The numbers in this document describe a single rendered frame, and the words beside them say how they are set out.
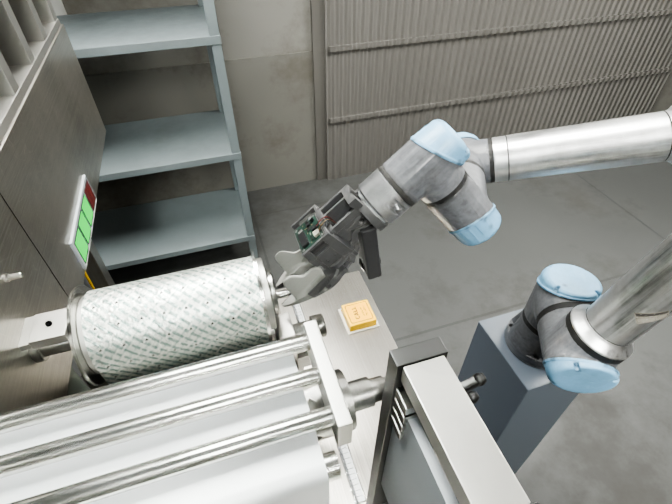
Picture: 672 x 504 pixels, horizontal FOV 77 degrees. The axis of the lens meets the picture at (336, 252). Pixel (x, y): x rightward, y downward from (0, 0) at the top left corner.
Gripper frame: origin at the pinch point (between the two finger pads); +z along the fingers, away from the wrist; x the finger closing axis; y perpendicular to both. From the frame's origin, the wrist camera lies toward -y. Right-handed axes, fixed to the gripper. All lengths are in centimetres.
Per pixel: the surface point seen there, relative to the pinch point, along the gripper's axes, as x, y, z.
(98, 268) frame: -76, -5, 74
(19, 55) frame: -54, 44, 14
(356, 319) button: -13.3, -34.9, 6.0
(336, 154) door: -207, -127, 8
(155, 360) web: 6.9, 13.8, 15.9
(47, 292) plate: -10.1, 25.2, 26.9
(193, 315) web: 5.4, 14.0, 7.0
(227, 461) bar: 32.7, 22.7, -5.1
